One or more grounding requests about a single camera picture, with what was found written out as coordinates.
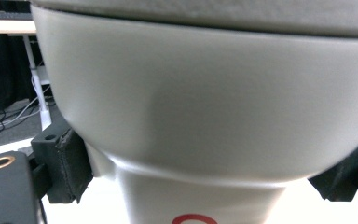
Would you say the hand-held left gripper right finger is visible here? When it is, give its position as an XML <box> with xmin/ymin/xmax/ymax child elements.
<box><xmin>307</xmin><ymin>133</ymin><xmax>358</xmax><ymax>203</ymax></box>

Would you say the bundle of floor cables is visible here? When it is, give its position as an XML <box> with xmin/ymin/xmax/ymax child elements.
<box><xmin>0</xmin><ymin>81</ymin><xmax>53</xmax><ymax>147</ymax></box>

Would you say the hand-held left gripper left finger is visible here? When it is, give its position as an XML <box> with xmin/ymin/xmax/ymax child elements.
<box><xmin>30</xmin><ymin>125</ymin><xmax>94</xmax><ymax>205</ymax></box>

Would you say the white desk frame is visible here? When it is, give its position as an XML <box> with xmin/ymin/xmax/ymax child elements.
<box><xmin>0</xmin><ymin>17</ymin><xmax>53</xmax><ymax>131</ymax></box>

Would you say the black keyboard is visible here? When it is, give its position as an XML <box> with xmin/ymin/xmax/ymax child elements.
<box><xmin>0</xmin><ymin>9</ymin><xmax>34</xmax><ymax>21</ymax></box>

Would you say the white cup with lid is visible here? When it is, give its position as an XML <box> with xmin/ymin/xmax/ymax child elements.
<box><xmin>29</xmin><ymin>0</ymin><xmax>358</xmax><ymax>224</ymax></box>

